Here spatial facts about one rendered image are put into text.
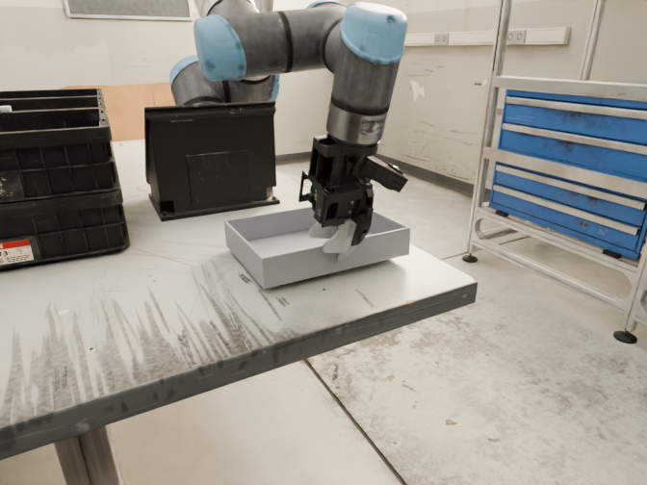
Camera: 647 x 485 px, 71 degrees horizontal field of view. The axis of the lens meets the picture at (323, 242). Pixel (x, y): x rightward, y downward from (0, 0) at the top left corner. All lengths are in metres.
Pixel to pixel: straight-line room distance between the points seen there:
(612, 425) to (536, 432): 0.24
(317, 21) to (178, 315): 0.43
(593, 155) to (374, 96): 1.59
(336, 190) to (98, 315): 0.38
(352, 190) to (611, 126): 1.53
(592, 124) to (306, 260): 1.56
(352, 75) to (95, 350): 0.46
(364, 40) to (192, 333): 0.42
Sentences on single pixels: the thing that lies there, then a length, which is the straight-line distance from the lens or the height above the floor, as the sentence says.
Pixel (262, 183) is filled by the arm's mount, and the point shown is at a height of 0.76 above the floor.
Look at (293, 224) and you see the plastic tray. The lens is 0.90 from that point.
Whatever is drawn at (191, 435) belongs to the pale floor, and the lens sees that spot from 1.51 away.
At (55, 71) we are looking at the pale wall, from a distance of 4.11.
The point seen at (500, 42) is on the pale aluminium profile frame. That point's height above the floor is 1.07.
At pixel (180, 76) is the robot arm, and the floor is 0.99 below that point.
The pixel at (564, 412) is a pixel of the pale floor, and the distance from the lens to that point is 1.70.
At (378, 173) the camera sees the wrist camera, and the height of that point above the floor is 0.89.
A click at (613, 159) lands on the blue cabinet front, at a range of 2.05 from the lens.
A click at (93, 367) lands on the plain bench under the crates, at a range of 0.62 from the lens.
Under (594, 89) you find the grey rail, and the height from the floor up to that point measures 0.91.
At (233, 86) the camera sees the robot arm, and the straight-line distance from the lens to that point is 1.21.
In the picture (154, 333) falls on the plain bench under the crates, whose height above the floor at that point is 0.70.
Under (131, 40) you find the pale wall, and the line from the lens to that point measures 4.14.
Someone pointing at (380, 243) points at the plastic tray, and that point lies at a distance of 0.77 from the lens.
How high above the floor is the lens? 1.05
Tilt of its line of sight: 23 degrees down
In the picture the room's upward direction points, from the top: straight up
